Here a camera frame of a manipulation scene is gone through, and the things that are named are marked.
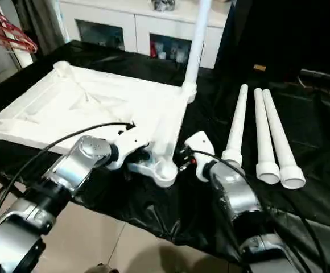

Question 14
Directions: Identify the white glass-door cabinet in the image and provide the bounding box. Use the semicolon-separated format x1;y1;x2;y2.
57;0;231;70

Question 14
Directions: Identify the red wire clothes hanger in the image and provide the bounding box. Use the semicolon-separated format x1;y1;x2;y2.
0;0;38;55

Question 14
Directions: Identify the grey curtain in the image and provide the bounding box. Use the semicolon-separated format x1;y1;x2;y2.
14;0;68;55

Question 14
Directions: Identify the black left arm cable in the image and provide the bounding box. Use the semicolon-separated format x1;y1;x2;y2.
0;122;136;231

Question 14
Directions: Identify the black plastic mat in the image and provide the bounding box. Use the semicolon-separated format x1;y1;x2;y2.
0;40;330;273

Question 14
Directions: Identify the dark patterned jar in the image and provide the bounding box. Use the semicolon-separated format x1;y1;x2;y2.
152;0;176;13

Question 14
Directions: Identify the black folding table frame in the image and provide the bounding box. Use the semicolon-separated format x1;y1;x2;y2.
0;168;19;221

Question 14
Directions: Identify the white plastic table leg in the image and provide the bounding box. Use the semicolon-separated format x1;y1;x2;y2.
261;89;307;189
253;88;281;185
182;0;212;103
222;84;249;167

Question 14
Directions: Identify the white plastic table top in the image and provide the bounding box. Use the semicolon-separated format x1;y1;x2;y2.
0;61;199;188

